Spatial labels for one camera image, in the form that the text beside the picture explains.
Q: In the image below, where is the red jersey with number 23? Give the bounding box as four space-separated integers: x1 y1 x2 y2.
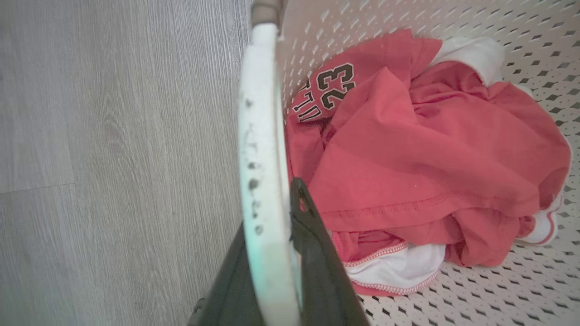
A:
285 29 572 297

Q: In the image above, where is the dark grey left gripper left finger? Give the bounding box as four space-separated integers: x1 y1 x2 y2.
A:
188 222 266 326

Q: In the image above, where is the white perforated plastic laundry basket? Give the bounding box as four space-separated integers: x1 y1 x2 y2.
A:
237 0 580 326

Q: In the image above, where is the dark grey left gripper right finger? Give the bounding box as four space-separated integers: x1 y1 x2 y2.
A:
290 177 370 326

